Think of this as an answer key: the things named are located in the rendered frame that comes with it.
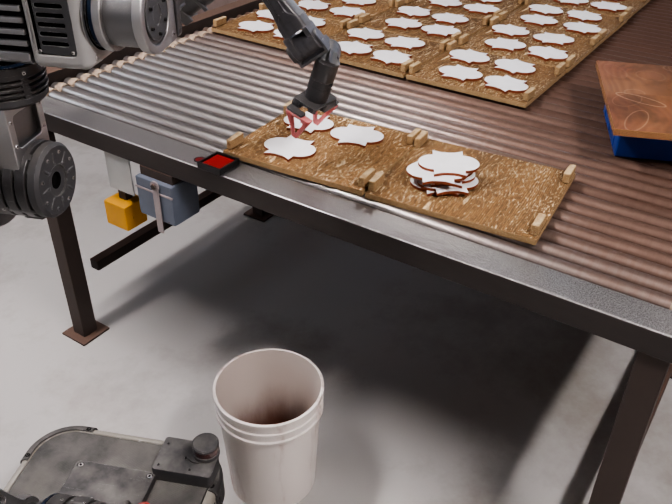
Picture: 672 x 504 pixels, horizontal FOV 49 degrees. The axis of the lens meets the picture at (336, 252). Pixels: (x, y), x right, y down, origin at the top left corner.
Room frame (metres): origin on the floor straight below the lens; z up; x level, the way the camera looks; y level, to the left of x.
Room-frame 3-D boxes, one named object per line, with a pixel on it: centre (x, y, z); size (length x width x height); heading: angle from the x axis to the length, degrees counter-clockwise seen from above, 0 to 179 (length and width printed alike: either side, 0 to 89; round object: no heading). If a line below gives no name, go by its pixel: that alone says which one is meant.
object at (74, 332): (2.09, 0.92, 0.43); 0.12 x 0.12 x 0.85; 57
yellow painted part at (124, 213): (1.87, 0.63, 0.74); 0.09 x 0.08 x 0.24; 57
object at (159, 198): (1.78, 0.47, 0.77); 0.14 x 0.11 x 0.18; 57
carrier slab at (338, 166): (1.77, 0.03, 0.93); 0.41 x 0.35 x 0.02; 61
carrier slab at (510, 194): (1.57, -0.33, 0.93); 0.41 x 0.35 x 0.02; 62
